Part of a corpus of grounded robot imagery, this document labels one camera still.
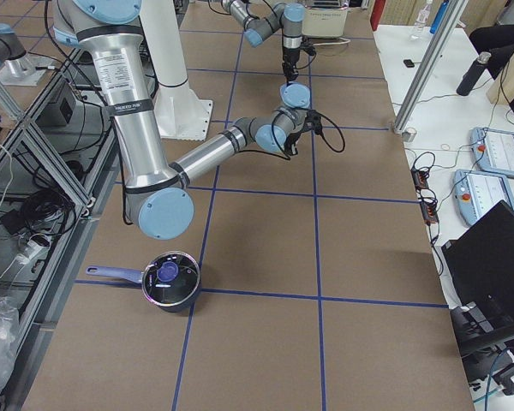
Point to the aluminium frame post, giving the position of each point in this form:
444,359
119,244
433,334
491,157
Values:
432,55

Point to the upper teach pendant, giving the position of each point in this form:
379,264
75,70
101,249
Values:
493,150

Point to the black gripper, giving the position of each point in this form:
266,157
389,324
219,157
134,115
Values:
292,139
289,56

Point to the blue saucepan with glass lid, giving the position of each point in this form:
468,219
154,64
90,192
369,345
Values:
171,281

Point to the beige appliance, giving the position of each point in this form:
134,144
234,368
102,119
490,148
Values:
324,19

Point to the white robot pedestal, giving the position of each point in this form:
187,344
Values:
180,114

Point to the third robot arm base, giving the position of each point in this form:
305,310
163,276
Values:
17,67

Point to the clear plastic bottle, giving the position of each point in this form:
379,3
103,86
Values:
422,17

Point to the black laptop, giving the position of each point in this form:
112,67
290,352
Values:
481,261

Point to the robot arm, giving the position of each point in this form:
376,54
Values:
285,17
159,170

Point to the black power adapter box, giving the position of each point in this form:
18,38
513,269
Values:
59,109

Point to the black water bottle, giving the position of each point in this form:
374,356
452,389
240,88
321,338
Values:
473,74

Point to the lower teach pendant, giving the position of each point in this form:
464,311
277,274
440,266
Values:
477,192

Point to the small black device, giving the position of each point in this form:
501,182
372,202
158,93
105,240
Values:
408,63

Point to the teach pendant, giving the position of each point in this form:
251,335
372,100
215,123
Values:
477,192
493,150

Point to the orange power strip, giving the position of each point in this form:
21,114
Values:
427,198

